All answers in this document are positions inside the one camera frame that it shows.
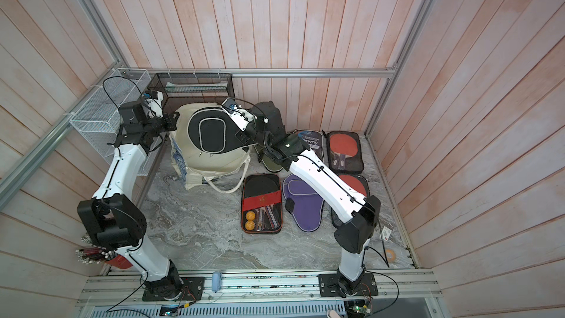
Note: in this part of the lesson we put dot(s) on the small blue cylinder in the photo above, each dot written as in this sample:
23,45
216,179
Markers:
216,281

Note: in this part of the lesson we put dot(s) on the small white tag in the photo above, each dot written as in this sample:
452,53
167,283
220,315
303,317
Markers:
385,233

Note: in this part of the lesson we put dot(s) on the canvas tote bag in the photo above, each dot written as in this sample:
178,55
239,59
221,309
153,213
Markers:
196,167

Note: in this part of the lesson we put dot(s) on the red paddle case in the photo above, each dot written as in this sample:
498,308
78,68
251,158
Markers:
344,152
358,183

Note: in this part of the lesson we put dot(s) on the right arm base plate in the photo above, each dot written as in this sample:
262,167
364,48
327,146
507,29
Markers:
336,285

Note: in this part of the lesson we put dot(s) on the Deerway paddle set pack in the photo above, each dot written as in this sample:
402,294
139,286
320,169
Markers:
314,139

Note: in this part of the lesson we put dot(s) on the red pen cup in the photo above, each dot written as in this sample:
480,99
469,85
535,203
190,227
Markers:
92,254

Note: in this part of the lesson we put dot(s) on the black mesh basket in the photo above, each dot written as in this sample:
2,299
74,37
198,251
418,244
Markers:
180,89

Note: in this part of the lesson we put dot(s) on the red black paddle cover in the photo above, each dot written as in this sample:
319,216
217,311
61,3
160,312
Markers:
261,205

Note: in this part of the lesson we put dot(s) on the green paddle cover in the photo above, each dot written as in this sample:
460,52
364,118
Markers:
268,163

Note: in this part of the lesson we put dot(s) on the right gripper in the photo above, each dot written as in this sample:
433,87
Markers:
243,138

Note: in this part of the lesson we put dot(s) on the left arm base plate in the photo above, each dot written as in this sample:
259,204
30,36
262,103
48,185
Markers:
185,288

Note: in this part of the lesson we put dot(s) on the purple paddle cover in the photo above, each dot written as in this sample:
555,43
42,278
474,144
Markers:
303,203

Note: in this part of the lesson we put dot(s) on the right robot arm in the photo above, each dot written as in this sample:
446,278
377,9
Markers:
262,125

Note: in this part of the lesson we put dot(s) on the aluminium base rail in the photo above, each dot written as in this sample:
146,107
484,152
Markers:
267,293

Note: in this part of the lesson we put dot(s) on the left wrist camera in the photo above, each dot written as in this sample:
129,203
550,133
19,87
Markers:
154,101

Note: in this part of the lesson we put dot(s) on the white wire mesh shelf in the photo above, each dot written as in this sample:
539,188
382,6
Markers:
115,114

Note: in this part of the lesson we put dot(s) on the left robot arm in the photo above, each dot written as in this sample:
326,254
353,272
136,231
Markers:
112,221

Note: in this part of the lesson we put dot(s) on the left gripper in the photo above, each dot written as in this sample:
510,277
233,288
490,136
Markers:
171,121

